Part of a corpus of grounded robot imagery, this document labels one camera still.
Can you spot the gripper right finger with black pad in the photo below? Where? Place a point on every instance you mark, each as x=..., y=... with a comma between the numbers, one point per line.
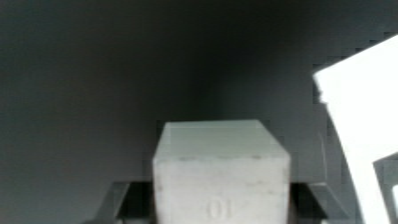
x=314, y=206

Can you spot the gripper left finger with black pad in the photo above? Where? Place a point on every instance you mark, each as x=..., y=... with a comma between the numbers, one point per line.
x=128, y=204

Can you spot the white table leg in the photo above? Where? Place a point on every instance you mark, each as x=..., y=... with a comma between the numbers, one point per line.
x=220, y=174

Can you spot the white sheet with markers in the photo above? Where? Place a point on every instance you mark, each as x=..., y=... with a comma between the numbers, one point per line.
x=357, y=86

